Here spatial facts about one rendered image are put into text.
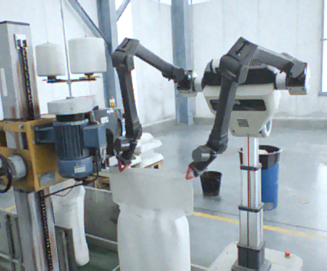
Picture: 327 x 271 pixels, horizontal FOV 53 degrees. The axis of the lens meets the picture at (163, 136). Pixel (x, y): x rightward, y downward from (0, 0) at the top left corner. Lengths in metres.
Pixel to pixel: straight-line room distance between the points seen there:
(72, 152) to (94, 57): 0.43
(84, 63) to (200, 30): 9.01
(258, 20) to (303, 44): 1.37
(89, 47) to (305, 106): 8.31
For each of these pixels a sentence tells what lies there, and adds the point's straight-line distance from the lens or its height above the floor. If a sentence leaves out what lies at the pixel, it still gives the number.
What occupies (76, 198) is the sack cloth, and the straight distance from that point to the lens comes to 2.10.
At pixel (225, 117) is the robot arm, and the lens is 1.38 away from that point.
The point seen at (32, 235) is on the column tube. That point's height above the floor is 0.80.
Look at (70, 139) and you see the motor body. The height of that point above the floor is 1.26.
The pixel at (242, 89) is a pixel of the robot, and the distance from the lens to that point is 1.78.
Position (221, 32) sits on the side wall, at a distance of 10.14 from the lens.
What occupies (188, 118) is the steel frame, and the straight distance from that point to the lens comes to 10.25.
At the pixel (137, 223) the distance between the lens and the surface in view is 1.75.
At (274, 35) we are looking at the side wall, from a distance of 9.65.
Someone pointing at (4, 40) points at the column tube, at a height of 1.68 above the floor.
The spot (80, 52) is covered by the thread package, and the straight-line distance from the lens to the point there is 1.53.
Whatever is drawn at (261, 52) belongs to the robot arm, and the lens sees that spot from 1.34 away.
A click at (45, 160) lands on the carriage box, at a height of 1.15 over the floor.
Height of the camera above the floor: 1.49
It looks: 10 degrees down
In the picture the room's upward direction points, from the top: 3 degrees counter-clockwise
